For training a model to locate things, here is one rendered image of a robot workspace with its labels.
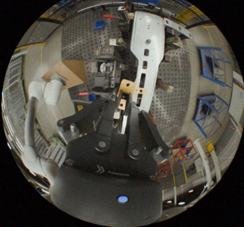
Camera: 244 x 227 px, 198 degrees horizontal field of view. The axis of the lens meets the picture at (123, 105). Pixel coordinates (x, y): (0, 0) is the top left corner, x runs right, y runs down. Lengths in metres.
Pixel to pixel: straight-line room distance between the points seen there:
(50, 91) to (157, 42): 0.87
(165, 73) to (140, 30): 0.53
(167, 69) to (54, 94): 1.09
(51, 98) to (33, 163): 0.53
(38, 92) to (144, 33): 0.87
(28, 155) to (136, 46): 0.92
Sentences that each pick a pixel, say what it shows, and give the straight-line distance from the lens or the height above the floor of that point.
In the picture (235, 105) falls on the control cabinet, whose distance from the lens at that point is 8.02.
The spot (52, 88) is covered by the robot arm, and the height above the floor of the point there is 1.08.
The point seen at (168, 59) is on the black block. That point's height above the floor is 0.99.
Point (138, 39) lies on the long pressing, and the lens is 0.56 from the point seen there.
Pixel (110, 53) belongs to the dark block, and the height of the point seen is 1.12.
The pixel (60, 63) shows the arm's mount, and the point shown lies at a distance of 0.71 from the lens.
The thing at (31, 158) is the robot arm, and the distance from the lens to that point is 0.56.
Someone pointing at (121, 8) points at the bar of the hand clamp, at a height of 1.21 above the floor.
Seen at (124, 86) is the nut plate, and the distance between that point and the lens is 0.22.
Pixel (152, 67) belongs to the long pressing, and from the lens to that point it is 0.54.
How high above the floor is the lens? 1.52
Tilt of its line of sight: 63 degrees down
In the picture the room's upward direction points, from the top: 172 degrees counter-clockwise
